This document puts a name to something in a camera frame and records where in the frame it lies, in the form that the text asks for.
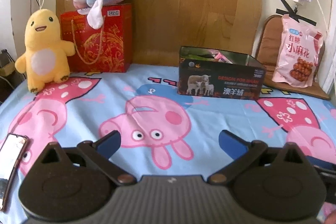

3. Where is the pink UHA candy box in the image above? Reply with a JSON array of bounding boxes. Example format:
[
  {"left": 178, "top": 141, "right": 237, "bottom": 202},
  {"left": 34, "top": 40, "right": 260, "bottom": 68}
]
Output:
[{"left": 214, "top": 51, "right": 232, "bottom": 64}]

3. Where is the Peppa Pig bed sheet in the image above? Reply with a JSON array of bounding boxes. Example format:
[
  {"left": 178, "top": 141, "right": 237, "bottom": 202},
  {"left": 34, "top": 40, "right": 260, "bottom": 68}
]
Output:
[{"left": 1, "top": 65, "right": 335, "bottom": 223}]

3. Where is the black cardboard storage box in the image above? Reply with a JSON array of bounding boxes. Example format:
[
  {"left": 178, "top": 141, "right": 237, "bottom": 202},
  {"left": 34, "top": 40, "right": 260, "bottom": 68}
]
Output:
[{"left": 178, "top": 46, "right": 266, "bottom": 100}]

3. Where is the smartphone with brown case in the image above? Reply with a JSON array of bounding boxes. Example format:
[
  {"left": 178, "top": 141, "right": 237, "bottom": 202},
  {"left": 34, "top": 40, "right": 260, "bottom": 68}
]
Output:
[{"left": 0, "top": 133, "right": 29, "bottom": 211}]

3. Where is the red gift bag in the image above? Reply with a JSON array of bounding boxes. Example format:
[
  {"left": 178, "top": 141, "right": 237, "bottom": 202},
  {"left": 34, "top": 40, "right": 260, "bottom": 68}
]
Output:
[{"left": 60, "top": 3, "right": 133, "bottom": 73}]

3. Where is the brown seat cushion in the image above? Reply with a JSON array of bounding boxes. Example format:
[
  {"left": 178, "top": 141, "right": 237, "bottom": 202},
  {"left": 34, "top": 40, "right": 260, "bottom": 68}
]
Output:
[{"left": 256, "top": 15, "right": 330, "bottom": 100}]

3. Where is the yellow duck plush toy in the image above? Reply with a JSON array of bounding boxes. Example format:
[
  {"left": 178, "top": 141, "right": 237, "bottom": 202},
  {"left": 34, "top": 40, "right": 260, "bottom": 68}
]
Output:
[{"left": 15, "top": 0, "right": 75, "bottom": 93}]

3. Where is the pink twisted-dough snack bag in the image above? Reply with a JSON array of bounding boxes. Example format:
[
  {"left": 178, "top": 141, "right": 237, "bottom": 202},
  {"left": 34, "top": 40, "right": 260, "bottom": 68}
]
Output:
[{"left": 272, "top": 15, "right": 323, "bottom": 88}]

